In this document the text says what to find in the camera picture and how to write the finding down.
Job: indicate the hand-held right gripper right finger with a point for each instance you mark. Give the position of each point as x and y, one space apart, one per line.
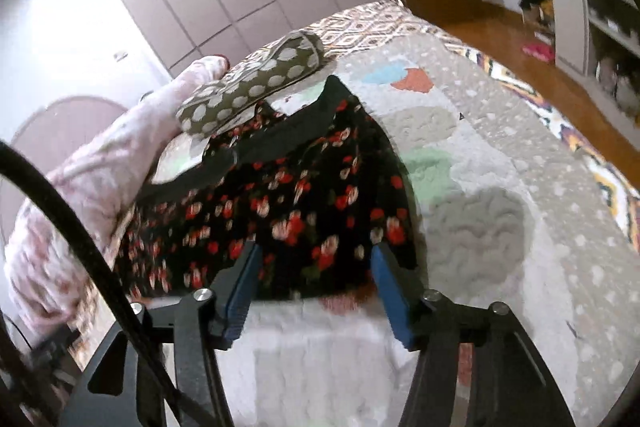
392 292

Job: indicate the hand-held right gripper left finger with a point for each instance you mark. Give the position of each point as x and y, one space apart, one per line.
241 289

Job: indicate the black floral garment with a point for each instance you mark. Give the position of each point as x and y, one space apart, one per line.
300 187

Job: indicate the person's left forearm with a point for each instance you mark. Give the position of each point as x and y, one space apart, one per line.
115 157

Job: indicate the grey patchwork quilt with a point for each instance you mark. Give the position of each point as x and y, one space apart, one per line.
500 157

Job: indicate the olive polka dot cloth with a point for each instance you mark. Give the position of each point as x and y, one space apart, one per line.
260 79

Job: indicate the pale rounded chair back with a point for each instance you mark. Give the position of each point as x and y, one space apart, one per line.
55 132

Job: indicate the geometric patterned bedspread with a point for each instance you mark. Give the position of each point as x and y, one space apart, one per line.
380 22

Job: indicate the pink item on floor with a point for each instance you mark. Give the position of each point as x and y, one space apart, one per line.
539 52

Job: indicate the white shelf unit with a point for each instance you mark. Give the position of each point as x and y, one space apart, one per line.
570 17

